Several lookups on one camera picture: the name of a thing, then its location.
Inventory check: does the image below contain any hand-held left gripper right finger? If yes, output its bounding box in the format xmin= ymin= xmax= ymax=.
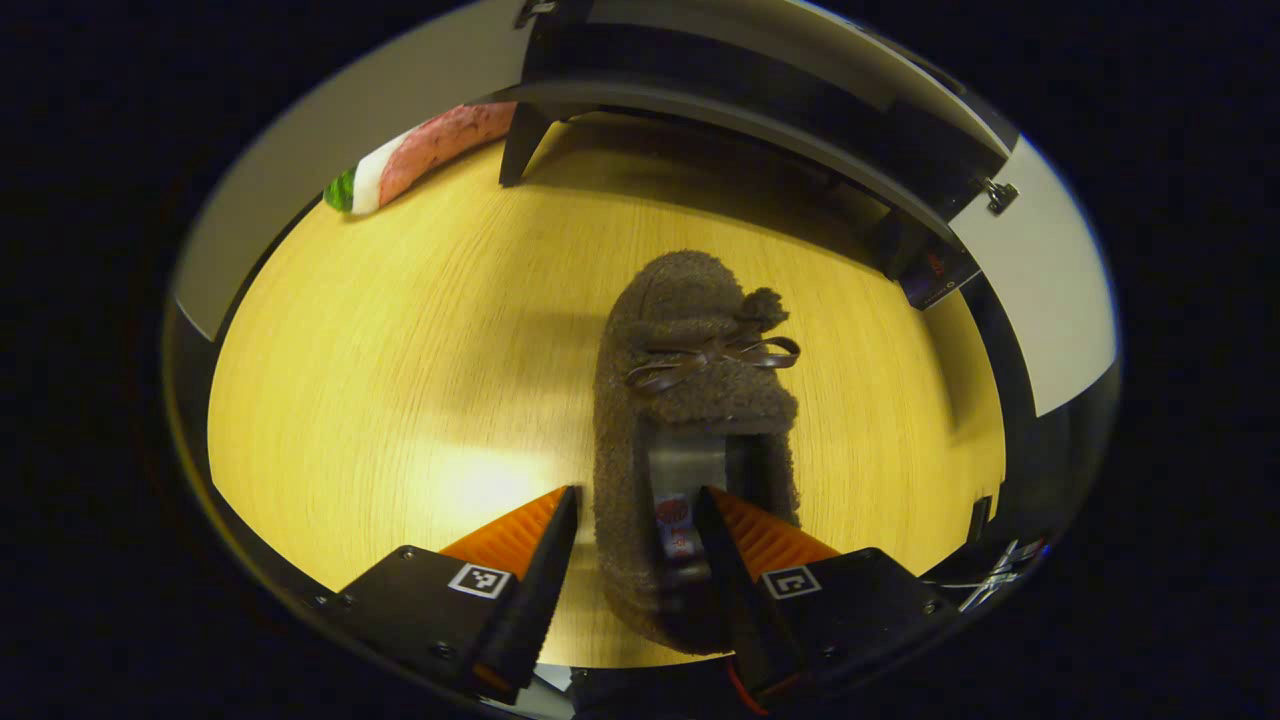
xmin=695 ymin=486 xmax=961 ymax=701

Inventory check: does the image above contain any black labelled box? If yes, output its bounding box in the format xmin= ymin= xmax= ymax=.
xmin=897 ymin=245 xmax=983 ymax=311

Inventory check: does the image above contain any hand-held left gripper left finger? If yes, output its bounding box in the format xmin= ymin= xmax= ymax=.
xmin=310 ymin=485 xmax=581 ymax=706

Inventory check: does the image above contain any white grey shoe cabinet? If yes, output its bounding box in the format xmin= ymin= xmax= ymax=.
xmin=497 ymin=0 xmax=1011 ymax=281

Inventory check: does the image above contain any watermelon slice plush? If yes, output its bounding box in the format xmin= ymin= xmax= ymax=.
xmin=322 ymin=100 xmax=518 ymax=215

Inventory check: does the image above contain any brown fuzzy shoe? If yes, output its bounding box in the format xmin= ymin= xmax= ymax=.
xmin=592 ymin=250 xmax=803 ymax=656

